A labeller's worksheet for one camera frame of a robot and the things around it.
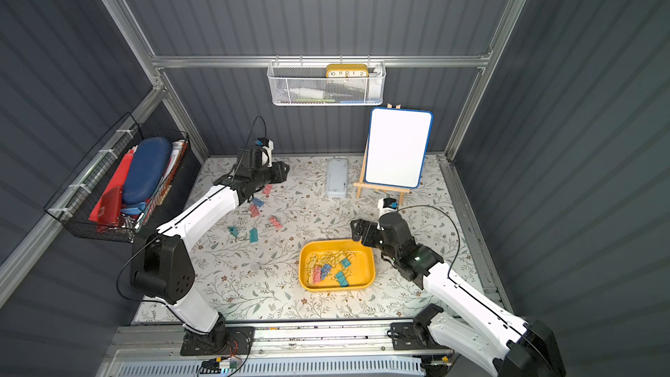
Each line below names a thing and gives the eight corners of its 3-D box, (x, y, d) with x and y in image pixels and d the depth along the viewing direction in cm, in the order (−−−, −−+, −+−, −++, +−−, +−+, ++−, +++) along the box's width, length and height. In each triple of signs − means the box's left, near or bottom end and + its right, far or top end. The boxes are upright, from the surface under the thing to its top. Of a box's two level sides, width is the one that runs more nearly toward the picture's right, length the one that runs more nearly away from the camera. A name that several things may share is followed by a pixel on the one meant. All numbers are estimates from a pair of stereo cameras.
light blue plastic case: (324, 198, 108) (324, 194, 106) (326, 163, 121) (326, 158, 119) (348, 198, 108) (348, 194, 105) (347, 163, 121) (347, 158, 118)
